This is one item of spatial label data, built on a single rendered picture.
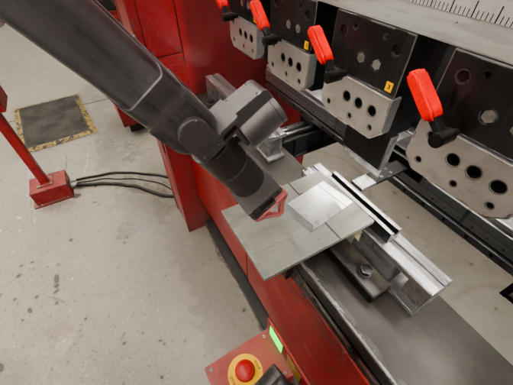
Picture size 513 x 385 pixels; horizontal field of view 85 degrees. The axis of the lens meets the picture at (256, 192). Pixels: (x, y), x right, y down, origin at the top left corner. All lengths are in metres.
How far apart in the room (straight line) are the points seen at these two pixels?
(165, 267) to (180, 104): 1.50
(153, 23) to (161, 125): 0.91
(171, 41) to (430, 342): 1.18
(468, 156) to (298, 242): 0.30
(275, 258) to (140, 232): 1.49
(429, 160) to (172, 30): 0.99
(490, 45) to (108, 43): 0.37
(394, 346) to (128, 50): 0.62
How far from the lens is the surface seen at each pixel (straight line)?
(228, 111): 0.35
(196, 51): 1.26
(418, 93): 0.41
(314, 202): 0.62
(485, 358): 0.73
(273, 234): 0.56
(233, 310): 1.57
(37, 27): 0.28
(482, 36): 0.41
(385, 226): 0.63
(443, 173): 0.46
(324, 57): 0.52
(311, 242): 0.56
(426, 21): 0.45
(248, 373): 0.66
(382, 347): 0.65
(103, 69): 0.28
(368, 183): 0.70
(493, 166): 0.43
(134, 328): 1.65
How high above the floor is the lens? 1.45
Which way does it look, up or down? 46 degrees down
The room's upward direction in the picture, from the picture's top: straight up
